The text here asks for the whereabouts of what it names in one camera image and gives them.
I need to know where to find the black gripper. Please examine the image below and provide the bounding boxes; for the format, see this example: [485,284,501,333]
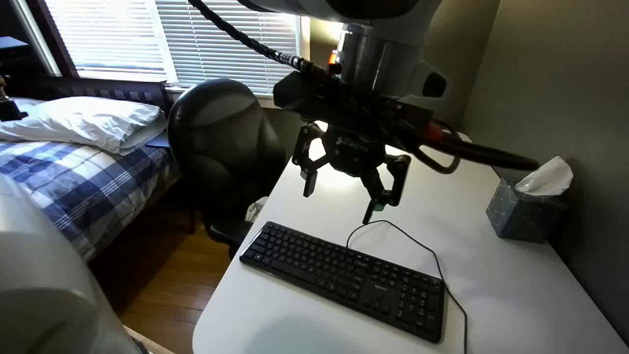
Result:
[290,97,436,227]

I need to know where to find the black computer keyboard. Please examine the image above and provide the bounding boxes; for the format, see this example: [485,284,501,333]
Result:
[237,221,448,347]

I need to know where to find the black office chair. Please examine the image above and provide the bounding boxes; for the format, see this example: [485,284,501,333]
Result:
[166,77,304,256]

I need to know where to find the grey tissue box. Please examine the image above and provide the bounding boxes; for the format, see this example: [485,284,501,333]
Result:
[483,178,569,244]

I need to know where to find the white window blinds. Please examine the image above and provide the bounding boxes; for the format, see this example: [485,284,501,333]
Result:
[41,0,310,99]

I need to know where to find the white tissue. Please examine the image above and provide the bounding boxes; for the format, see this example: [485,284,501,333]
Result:
[512,154,575,199]

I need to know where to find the dark bed headboard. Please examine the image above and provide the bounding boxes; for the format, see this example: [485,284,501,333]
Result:
[23,73,172,113]

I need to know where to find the blue plaid bed blanket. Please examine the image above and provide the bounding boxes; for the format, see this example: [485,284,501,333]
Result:
[0,134,180,262]

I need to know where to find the white pillow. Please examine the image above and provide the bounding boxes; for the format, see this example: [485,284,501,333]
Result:
[0,95,170,158]

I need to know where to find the white rounded object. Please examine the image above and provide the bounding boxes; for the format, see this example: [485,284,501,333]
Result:
[0,174,143,354]

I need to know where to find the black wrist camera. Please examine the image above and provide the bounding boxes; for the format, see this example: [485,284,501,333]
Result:
[271,67,345,123]

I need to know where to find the thin black keyboard cable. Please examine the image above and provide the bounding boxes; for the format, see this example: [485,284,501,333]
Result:
[343,219,471,354]

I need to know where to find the black sleeved cable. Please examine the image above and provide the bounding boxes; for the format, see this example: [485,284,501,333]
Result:
[410,121,542,178]

